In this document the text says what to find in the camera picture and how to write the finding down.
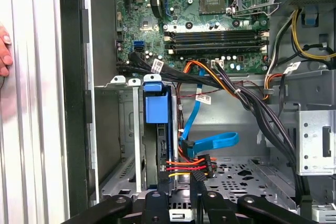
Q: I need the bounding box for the blue data wire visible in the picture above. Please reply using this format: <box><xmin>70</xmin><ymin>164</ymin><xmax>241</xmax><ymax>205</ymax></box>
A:
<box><xmin>180</xmin><ymin>66</ymin><xmax>240</xmax><ymax>159</ymax></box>

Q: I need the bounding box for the blue plastic cable clip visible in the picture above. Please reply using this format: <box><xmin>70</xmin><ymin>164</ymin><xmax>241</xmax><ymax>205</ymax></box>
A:
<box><xmin>303</xmin><ymin>8</ymin><xmax>316</xmax><ymax>27</ymax></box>

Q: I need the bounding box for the red orange power wire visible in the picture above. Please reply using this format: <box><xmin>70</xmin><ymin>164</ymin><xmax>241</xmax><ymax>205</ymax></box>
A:
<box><xmin>165</xmin><ymin>155</ymin><xmax>218</xmax><ymax>180</ymax></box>

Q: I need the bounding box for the black wire bundle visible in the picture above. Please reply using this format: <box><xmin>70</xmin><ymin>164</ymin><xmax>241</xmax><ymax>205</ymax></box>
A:
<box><xmin>115</xmin><ymin>50</ymin><xmax>313</xmax><ymax>206</ymax></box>

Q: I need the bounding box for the metal disk bay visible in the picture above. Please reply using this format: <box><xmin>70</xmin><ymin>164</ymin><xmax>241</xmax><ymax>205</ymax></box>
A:
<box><xmin>94</xmin><ymin>74</ymin><xmax>179</xmax><ymax>201</ymax></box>

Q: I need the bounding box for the RAM slot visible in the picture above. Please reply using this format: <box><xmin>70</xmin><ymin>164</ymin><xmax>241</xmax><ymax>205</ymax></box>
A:
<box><xmin>164</xmin><ymin>36</ymin><xmax>270</xmax><ymax>43</ymax></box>
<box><xmin>164</xmin><ymin>48</ymin><xmax>270</xmax><ymax>56</ymax></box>
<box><xmin>164</xmin><ymin>30</ymin><xmax>270</xmax><ymax>37</ymax></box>
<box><xmin>164</xmin><ymin>42</ymin><xmax>270</xmax><ymax>49</ymax></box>

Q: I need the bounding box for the hard disk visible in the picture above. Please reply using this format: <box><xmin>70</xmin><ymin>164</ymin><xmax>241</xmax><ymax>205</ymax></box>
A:
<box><xmin>143</xmin><ymin>81</ymin><xmax>178</xmax><ymax>192</ymax></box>

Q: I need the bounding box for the locking lever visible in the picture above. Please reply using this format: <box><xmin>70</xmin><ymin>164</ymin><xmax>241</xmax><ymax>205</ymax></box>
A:
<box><xmin>230</xmin><ymin>1</ymin><xmax>281</xmax><ymax>17</ymax></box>

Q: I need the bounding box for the green motherboard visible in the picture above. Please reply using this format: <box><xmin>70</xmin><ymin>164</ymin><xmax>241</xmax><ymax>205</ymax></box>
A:
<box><xmin>115</xmin><ymin>0</ymin><xmax>271</xmax><ymax>75</ymax></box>

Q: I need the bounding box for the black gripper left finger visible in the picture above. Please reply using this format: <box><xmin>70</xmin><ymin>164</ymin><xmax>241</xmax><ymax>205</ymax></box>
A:
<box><xmin>61</xmin><ymin>172</ymin><xmax>172</xmax><ymax>224</ymax></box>

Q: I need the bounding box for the black PC case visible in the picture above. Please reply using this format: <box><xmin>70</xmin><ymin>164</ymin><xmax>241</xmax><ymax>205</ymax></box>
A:
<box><xmin>59</xmin><ymin>0</ymin><xmax>336</xmax><ymax>224</ymax></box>

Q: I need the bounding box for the metal optical drive cage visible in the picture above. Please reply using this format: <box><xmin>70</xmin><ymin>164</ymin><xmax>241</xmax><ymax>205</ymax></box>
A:
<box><xmin>270</xmin><ymin>69</ymin><xmax>336</xmax><ymax>177</ymax></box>

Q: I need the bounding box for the orange yellow wire bundle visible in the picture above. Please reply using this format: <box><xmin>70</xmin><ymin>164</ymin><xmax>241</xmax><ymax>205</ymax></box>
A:
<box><xmin>177</xmin><ymin>60</ymin><xmax>271</xmax><ymax>101</ymax></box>

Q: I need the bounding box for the mixed colour wire bundle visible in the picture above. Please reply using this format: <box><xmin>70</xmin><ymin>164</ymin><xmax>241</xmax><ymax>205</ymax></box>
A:
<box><xmin>264</xmin><ymin>11</ymin><xmax>302</xmax><ymax>101</ymax></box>

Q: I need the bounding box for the person's hand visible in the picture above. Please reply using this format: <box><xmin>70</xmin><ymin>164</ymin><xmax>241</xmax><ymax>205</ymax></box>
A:
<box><xmin>0</xmin><ymin>23</ymin><xmax>14</xmax><ymax>78</ymax></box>

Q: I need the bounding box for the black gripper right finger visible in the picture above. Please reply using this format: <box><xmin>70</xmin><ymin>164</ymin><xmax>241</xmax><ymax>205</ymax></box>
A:
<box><xmin>190</xmin><ymin>173</ymin><xmax>320</xmax><ymax>224</ymax></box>

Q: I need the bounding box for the CPU socket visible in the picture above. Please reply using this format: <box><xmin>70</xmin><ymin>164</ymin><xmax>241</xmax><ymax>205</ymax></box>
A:
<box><xmin>198</xmin><ymin>0</ymin><xmax>227</xmax><ymax>15</ymax></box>

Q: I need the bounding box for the thin red black wire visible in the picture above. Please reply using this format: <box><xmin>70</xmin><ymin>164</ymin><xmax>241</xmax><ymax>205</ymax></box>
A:
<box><xmin>176</xmin><ymin>80</ymin><xmax>265</xmax><ymax>135</ymax></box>

